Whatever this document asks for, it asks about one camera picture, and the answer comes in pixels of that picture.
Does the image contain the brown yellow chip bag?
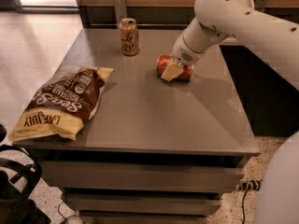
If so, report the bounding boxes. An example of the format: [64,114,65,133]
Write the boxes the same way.
[8,65,114,141]

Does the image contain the black bag with strap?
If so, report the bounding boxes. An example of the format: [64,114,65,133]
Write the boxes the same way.
[0,123,52,224]

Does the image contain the thin black floor cable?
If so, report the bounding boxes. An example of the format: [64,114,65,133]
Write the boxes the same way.
[57,202,85,224]

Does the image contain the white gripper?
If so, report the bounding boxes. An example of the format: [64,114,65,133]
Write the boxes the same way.
[161,35,205,81]

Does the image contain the right metal wall bracket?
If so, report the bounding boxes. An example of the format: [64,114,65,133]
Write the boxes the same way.
[254,0,269,12]

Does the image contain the metal wall bracket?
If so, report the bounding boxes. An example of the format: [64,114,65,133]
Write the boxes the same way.
[254,0,269,12]
[113,0,127,27]

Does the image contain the black power cable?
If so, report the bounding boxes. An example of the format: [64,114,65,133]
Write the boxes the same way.
[240,187,250,224]

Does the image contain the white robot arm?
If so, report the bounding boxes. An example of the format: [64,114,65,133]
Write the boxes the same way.
[162,0,299,224]

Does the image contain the grey drawer cabinet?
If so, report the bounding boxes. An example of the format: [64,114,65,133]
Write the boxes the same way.
[21,29,259,224]

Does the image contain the left metal wall bracket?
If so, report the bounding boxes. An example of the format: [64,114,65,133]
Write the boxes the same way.
[113,0,127,27]

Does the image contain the white power strip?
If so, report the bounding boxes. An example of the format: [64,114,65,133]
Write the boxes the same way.
[236,180,262,191]

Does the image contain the red coke can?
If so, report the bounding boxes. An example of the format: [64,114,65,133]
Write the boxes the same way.
[156,55,194,81]

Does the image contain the tan LaCroix can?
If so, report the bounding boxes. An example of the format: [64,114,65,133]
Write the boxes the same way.
[120,18,139,56]

